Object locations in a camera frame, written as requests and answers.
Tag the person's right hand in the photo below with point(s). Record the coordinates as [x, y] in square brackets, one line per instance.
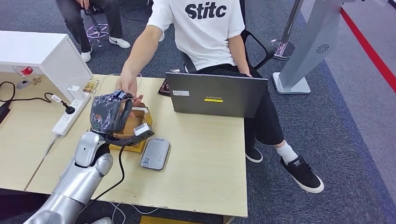
[127, 83]

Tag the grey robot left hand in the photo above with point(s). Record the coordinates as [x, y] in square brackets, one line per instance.
[106, 112]

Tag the person's right forearm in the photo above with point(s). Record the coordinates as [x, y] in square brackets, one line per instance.
[142, 49]

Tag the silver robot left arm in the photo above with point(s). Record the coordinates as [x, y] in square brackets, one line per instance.
[80, 179]

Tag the person's left forearm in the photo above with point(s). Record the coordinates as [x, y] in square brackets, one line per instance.
[239, 55]

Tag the cardboard divided card box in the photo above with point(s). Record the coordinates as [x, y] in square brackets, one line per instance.
[139, 119]

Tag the grey card reader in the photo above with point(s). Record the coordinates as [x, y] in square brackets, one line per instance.
[155, 153]

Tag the person in dark trousers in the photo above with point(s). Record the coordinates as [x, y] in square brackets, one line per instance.
[74, 21]

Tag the black smartphone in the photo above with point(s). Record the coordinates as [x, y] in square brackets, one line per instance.
[163, 88]

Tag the white power strip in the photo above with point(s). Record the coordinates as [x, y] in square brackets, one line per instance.
[68, 119]

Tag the white charger block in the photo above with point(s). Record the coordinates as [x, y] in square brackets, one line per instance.
[73, 92]

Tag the chrome stool base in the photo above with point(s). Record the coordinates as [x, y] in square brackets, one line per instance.
[97, 31]

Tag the small wooden figure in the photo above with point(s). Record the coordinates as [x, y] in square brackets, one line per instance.
[36, 80]

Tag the small grey round base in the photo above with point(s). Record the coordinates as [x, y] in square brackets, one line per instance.
[22, 84]

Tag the grey Lenovo laptop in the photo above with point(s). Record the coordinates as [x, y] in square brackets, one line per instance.
[216, 92]

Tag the clear bottle, red label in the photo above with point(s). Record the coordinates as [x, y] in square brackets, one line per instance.
[24, 70]

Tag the white cabinet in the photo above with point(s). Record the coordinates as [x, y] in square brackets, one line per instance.
[37, 46]

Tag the black power adapter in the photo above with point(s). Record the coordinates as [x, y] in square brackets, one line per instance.
[3, 112]

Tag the white shoe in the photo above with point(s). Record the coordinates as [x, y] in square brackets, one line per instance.
[102, 220]

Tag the yellow box under desk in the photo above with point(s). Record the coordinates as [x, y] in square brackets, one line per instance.
[164, 220]

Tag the black office chair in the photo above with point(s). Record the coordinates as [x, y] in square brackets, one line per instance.
[264, 46]

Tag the grey kiosk stand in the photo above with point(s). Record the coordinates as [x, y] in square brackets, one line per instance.
[312, 40]

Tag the pale wrist camera, black mount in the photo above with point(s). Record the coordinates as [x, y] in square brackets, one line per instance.
[142, 129]

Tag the chrome stanchion post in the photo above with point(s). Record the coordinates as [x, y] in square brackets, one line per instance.
[284, 46]

